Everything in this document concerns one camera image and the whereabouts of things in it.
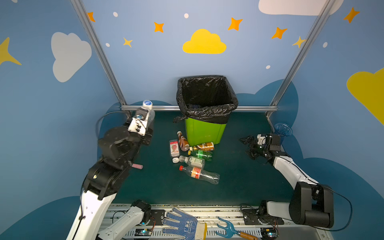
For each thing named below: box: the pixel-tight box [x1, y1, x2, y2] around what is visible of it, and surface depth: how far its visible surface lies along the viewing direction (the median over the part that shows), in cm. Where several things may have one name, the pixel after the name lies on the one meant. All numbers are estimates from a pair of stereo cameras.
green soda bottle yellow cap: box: [187, 149, 213, 161], surface depth 95 cm
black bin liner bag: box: [173, 75, 239, 124], surface depth 90 cm
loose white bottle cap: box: [172, 157, 180, 164], surface depth 94 cm
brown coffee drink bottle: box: [177, 131, 190, 152], surface depth 100 cm
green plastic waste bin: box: [185, 117, 227, 146], surface depth 94 cm
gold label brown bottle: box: [189, 141, 215, 151], surface depth 98 cm
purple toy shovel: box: [131, 163, 144, 170], surface depth 92 cm
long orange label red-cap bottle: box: [179, 165, 220, 185], surface depth 88 cm
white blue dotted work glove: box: [161, 207, 207, 240], surface depth 73 cm
